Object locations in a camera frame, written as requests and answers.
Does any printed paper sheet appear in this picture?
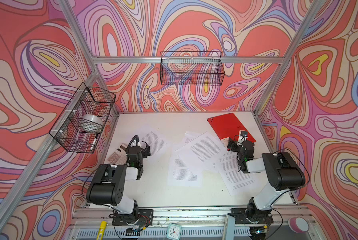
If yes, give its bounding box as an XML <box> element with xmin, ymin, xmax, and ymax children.
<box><xmin>167</xmin><ymin>145</ymin><xmax>203</xmax><ymax>188</ymax></box>
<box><xmin>176</xmin><ymin>132</ymin><xmax>226</xmax><ymax>173</ymax></box>
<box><xmin>140</xmin><ymin>127</ymin><xmax>171</xmax><ymax>163</ymax></box>
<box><xmin>182</xmin><ymin>132</ymin><xmax>202</xmax><ymax>146</ymax></box>
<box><xmin>216</xmin><ymin>151</ymin><xmax>258</xmax><ymax>198</ymax></box>

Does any red folder with black interior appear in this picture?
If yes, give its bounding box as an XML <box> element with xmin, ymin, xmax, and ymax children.
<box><xmin>207</xmin><ymin>113</ymin><xmax>256</xmax><ymax>143</ymax></box>

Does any printed paper sheet back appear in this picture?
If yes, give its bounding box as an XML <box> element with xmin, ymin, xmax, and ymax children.
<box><xmin>182</xmin><ymin>132</ymin><xmax>202</xmax><ymax>146</ymax></box>

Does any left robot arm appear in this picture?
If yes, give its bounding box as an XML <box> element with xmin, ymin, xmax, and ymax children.
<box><xmin>86</xmin><ymin>135</ymin><xmax>151</xmax><ymax>218</ymax></box>

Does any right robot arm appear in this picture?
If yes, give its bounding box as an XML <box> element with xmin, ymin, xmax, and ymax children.
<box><xmin>227</xmin><ymin>131</ymin><xmax>306</xmax><ymax>218</ymax></box>

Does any white calculator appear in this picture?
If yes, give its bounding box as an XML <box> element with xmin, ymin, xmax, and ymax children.
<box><xmin>105</xmin><ymin>144</ymin><xmax>127</xmax><ymax>165</ymax></box>

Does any black marker pen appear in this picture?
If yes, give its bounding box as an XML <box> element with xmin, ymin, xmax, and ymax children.
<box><xmin>89</xmin><ymin>134</ymin><xmax>99</xmax><ymax>152</ymax></box>

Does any silver tape roll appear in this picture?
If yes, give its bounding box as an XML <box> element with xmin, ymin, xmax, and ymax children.
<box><xmin>80</xmin><ymin>114</ymin><xmax>104</xmax><ymax>132</ymax></box>

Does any small teal clock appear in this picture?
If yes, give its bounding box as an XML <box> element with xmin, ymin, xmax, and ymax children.
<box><xmin>167</xmin><ymin>224</ymin><xmax>182</xmax><ymax>240</ymax></box>

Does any black wire basket left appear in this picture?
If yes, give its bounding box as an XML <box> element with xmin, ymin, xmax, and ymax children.
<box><xmin>49</xmin><ymin>83</ymin><xmax>116</xmax><ymax>154</ymax></box>

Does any black wire basket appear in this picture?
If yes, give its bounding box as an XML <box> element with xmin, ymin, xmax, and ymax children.
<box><xmin>160</xmin><ymin>50</ymin><xmax>225</xmax><ymax>86</ymax></box>
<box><xmin>49</xmin><ymin>83</ymin><xmax>116</xmax><ymax>154</ymax></box>

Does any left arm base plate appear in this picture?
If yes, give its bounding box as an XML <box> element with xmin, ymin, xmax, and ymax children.
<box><xmin>109</xmin><ymin>209</ymin><xmax>154</xmax><ymax>228</ymax></box>

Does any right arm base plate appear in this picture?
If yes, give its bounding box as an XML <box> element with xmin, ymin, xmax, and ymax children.
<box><xmin>229</xmin><ymin>208</ymin><xmax>274</xmax><ymax>226</ymax></box>

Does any black wire basket back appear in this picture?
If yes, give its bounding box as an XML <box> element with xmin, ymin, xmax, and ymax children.
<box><xmin>160</xmin><ymin>50</ymin><xmax>225</xmax><ymax>86</ymax></box>

